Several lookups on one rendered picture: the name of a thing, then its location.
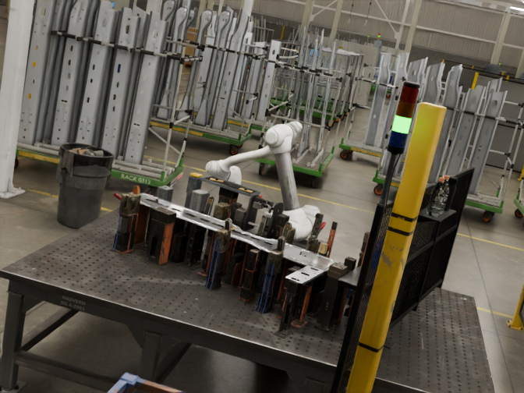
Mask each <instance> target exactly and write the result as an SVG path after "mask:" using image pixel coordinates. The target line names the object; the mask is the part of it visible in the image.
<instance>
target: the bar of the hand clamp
mask: <svg viewBox="0 0 524 393"><path fill-rule="evenodd" d="M315 217H316V218H315V222H314V224H313V229H312V232H311V235H310V240H309V242H311V239H312V238H313V235H315V238H314V241H313V243H314V244H315V239H317V237H318V233H319V231H320V226H321V222H322V220H323V217H324V215H323V214H321V213H316V215H315Z"/></svg>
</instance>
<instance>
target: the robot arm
mask: <svg viewBox="0 0 524 393"><path fill-rule="evenodd" d="M302 130H303V127H302V126H301V124H300V123H299V122H297V121H294V122H290V123H287V124H280V125H276V126H272V127H271V128H270V129H269V130H268V131H267V132H266V134H265V142H266V144H267V146H266V147H264V148H262V149H259V150H254V151H250V152H247V153H243V154H237V155H234V156H231V157H230V158H227V159H225V160H220V161H209V162H208V163H207V165H206V171H207V174H208V175H212V176H215V177H218V178H221V179H225V180H228V181H230V182H234V183H237V184H239V185H241V179H242V176H241V171H240V168H238V167H236V166H232V165H233V164H235V163H239V162H243V161H251V160H255V159H259V158H265V157H267V156H269V155H271V154H274V157H275V162H276V166H277V170H278V178H279V183H280V187H281V195H282V200H283V204H284V209H285V210H284V211H283V212H282V213H283V214H285V215H288V216H290V219H289V222H291V223H292V227H294V228H296V233H295V236H294V239H293V246H298V247H299V248H303V249H306V245H307V242H308V241H307V240H308V237H309V236H310V235H311V232H312V229H313V224H314V222H315V218H316V217H315V215H316V213H320V210H319V209H318V208H317V207H315V206H311V205H305V206H304V207H302V208H299V200H298V195H297V191H296V183H295V178H294V174H293V169H292V161H291V157H290V152H289V151H290V150H291V144H292V142H293V141H294V140H295V139H296V138H297V137H298V136H299V135H300V133H301V132H302Z"/></svg>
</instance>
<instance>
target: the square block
mask: <svg viewBox="0 0 524 393"><path fill-rule="evenodd" d="M347 269H348V267H347V266H345V265H343V264H339V263H336V262H334V263H333V264H330V266H329V269H328V272H327V281H326V284H325V287H324V294H323V297H322V300H321V304H320V310H319V314H318V317H317V324H316V325H315V326H314V327H315V328H317V329H319V330H322V331H325V332H327V333H328V332H329V331H331V330H332V329H333V328H334V327H333V324H334V321H335V315H336V312H337V309H338V302H339V299H340V295H341V292H342V286H341V285H337V283H338V279H339V278H341V277H343V276H345V275H346V273H347Z"/></svg>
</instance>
